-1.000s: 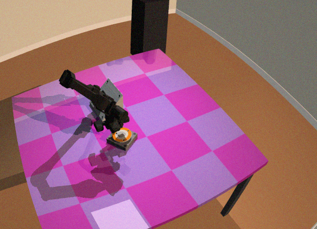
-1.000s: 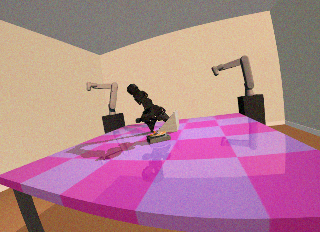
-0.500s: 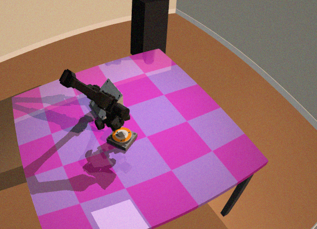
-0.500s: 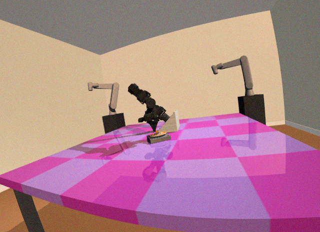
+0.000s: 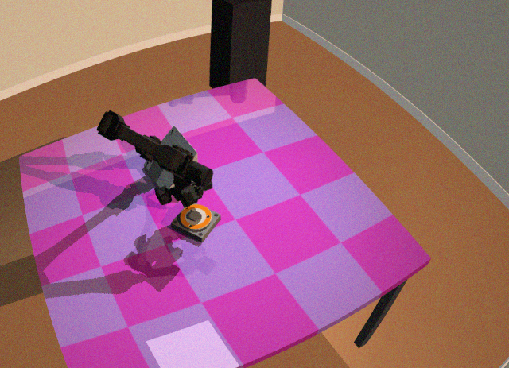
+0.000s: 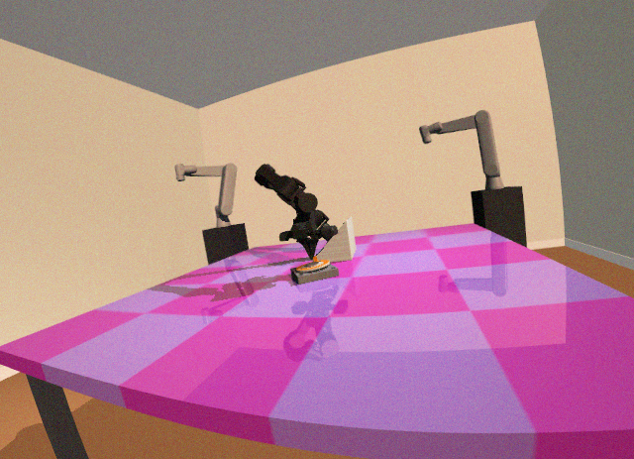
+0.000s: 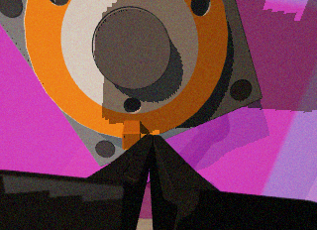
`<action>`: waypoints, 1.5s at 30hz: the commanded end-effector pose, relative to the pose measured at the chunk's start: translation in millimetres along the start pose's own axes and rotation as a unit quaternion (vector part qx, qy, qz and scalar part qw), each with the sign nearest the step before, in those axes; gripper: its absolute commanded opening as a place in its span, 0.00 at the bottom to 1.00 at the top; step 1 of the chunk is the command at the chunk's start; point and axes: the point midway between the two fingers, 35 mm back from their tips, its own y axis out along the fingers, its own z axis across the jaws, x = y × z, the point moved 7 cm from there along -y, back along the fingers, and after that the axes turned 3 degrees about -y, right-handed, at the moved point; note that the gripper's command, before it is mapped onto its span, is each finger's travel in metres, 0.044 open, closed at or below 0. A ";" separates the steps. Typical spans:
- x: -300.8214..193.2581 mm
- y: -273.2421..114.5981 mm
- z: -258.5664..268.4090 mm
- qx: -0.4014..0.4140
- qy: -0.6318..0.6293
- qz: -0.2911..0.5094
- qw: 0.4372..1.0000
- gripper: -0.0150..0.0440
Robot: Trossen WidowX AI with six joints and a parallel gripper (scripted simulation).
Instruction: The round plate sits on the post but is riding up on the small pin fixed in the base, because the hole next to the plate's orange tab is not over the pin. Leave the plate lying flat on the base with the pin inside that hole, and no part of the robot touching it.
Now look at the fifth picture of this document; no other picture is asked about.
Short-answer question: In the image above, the orange round plate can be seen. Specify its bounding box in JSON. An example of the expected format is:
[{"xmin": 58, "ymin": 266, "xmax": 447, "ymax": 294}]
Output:
[{"xmin": 181, "ymin": 204, "xmax": 212, "ymax": 230}]

